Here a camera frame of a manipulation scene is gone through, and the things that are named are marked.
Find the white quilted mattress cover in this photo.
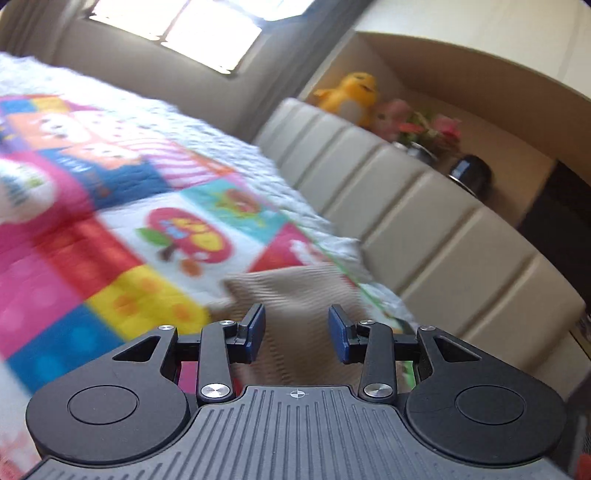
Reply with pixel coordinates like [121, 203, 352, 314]
[1, 52, 418, 329]

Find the window with metal bars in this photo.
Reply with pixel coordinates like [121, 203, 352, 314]
[88, 0, 314, 75]

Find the pink bunny plush toy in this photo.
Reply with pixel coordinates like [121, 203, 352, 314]
[370, 99, 413, 143]

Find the potted plant with pink leaves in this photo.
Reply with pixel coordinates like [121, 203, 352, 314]
[398, 111, 462, 160]

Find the black round speaker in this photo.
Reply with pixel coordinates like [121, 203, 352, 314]
[448, 155, 493, 201]

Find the beige curtain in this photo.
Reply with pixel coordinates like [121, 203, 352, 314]
[1, 0, 84, 63]

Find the yellow duck plush toy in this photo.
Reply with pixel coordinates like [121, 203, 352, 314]
[314, 72, 379, 127]

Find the colourful cartoon patchwork blanket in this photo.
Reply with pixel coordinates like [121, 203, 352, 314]
[1, 96, 422, 479]

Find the beige padded headboard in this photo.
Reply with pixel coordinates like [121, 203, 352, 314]
[256, 99, 590, 396]

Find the beige ribbed knit sweater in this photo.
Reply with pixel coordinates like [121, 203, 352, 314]
[208, 263, 372, 387]

